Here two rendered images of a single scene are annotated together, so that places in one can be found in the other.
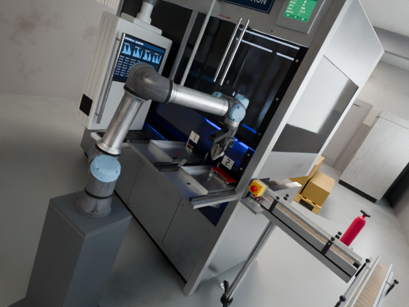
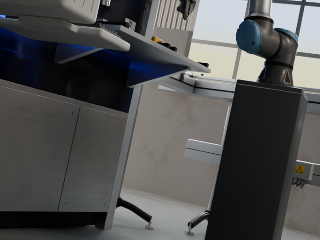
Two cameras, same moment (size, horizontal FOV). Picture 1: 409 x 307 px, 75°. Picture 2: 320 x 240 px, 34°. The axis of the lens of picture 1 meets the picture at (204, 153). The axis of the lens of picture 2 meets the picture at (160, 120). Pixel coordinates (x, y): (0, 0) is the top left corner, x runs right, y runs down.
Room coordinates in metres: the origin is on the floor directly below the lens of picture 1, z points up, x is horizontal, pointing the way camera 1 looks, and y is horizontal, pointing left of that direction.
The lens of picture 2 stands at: (1.48, 2.37, 0.49)
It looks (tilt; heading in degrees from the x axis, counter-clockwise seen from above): 2 degrees up; 268
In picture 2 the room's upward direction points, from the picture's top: 12 degrees clockwise
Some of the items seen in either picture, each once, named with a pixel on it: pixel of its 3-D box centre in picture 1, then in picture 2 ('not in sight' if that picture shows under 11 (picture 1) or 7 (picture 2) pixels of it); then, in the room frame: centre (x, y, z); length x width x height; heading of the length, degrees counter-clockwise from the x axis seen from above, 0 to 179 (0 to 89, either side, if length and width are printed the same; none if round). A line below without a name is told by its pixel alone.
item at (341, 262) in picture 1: (301, 224); (157, 68); (1.44, -0.69, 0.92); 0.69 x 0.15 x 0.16; 53
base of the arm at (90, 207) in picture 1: (96, 197); (276, 76); (0.99, 0.35, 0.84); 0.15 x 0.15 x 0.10
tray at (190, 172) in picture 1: (210, 178); not in sight; (1.56, -0.10, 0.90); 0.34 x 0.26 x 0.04; 143
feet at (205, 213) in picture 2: not in sight; (208, 222); (0.93, -0.83, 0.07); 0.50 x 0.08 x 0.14; 53
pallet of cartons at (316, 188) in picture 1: (311, 178); not in sight; (4.77, -1.97, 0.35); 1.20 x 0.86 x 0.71; 150
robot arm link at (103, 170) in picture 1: (103, 174); (280, 47); (0.99, 0.35, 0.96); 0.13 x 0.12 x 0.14; 30
